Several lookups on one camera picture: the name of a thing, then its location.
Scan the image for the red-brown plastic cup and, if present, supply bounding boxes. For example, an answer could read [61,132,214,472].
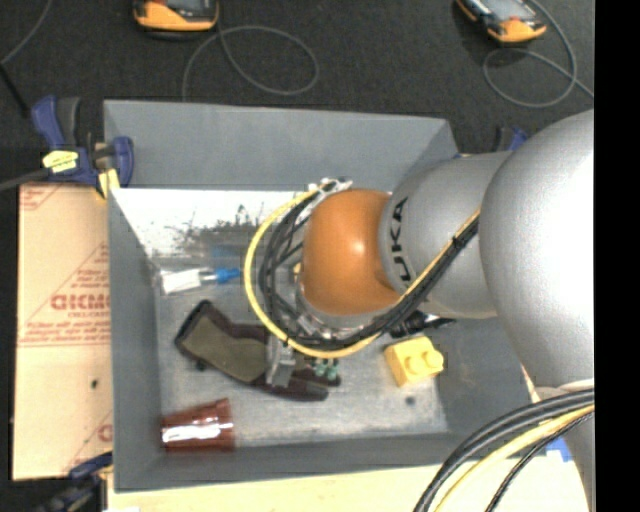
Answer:
[159,397,237,453]

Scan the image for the yellow toy brick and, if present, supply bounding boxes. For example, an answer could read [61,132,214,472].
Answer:
[383,335,446,388]

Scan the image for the brown cardboard board, red print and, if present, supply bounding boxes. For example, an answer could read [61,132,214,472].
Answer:
[11,181,114,482]

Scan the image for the white tube with blue cap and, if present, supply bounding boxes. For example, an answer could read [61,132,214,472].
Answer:
[160,266,243,296]

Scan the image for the black cylinder on white bracket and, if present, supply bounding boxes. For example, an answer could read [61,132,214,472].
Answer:
[390,310,455,338]

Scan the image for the dark maroon and olive glove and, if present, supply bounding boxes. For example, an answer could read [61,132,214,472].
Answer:
[173,299,342,403]

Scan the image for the grey metal bin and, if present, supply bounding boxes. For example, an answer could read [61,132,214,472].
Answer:
[102,99,544,492]

